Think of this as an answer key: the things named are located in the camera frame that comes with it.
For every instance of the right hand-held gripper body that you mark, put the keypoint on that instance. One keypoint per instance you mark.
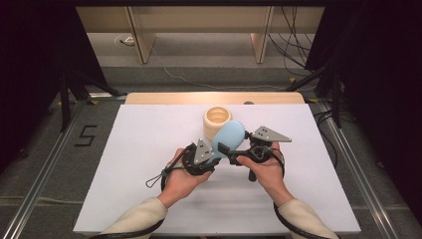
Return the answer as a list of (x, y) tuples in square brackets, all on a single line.
[(268, 134)]

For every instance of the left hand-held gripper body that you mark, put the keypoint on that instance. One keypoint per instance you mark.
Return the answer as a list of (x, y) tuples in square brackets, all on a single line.
[(202, 153)]

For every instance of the light blue silicone brush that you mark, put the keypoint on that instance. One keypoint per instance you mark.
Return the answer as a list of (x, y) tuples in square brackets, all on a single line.
[(229, 136)]

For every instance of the cream ribbed cup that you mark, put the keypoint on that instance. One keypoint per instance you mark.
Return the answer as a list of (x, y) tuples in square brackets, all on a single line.
[(217, 116)]

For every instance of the person's left hand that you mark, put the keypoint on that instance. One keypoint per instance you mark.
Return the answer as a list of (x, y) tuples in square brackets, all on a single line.
[(180, 186)]

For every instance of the person's right hand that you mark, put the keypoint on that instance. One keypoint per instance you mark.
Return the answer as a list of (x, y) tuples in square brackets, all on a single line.
[(268, 176)]

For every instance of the light wooden table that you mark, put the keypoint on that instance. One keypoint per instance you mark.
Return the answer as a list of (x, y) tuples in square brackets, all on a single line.
[(212, 98)]

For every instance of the white foam board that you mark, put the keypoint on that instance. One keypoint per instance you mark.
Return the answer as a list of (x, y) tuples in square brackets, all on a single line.
[(132, 166)]

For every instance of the black tripod stand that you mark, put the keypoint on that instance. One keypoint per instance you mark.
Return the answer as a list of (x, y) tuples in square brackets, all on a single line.
[(65, 99), (336, 99)]

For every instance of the black curtain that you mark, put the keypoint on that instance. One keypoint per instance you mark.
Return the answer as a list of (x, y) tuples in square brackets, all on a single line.
[(33, 66), (381, 83)]

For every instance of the beige wooden desk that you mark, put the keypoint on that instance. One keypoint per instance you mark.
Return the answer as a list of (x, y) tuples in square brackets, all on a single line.
[(199, 18)]

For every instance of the round floor socket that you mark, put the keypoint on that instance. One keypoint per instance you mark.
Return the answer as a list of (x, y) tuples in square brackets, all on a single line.
[(124, 40)]

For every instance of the metal floor rail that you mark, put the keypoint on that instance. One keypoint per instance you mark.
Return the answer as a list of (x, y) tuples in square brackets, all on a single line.
[(36, 192), (361, 186)]

